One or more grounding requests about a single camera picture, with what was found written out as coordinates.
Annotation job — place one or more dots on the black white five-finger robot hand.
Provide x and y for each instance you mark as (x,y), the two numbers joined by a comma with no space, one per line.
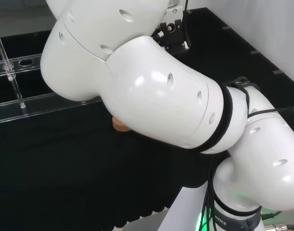
(176,38)

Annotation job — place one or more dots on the clear acrylic funnel stand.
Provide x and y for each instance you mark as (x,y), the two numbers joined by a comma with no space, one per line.
(41,107)

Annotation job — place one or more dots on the black bench cloth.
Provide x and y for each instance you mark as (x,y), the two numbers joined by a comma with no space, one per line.
(65,168)

